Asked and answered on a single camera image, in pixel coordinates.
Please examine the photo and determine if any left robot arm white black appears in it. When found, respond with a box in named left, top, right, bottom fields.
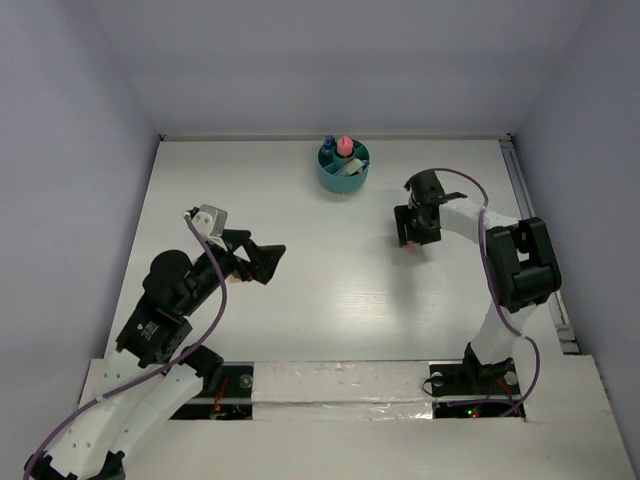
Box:
left=23, top=230, right=286, bottom=479

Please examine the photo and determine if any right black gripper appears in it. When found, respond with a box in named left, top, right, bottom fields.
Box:
left=394, top=203, right=441, bottom=248

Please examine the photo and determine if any orange tip pink highlighter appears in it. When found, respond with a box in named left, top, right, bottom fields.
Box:
left=403, top=243, right=424, bottom=256

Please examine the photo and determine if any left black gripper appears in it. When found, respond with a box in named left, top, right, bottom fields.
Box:
left=181, top=228, right=286, bottom=313

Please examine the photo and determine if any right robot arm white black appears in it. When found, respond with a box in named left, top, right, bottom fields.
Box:
left=394, top=168, right=562, bottom=392

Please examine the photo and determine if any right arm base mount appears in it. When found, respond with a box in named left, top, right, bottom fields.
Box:
left=421, top=362, right=525, bottom=419

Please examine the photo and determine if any green tip clear highlighter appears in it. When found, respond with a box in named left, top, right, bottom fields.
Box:
left=335, top=158, right=364, bottom=177

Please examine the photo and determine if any pink topped centre tube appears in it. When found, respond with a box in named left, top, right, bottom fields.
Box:
left=335, top=136, right=355, bottom=159

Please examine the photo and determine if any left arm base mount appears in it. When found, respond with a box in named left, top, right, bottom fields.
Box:
left=171, top=363, right=254, bottom=421

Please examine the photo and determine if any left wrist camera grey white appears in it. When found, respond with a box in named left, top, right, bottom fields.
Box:
left=183, top=204, right=228, bottom=240

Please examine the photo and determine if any teal round organizer container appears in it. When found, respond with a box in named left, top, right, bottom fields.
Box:
left=316, top=135, right=370, bottom=194

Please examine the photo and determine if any blue cap white pen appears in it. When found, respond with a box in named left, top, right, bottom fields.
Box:
left=320, top=135, right=335, bottom=162

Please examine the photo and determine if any foil covered front board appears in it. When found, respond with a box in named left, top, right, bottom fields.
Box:
left=251, top=361, right=433, bottom=422

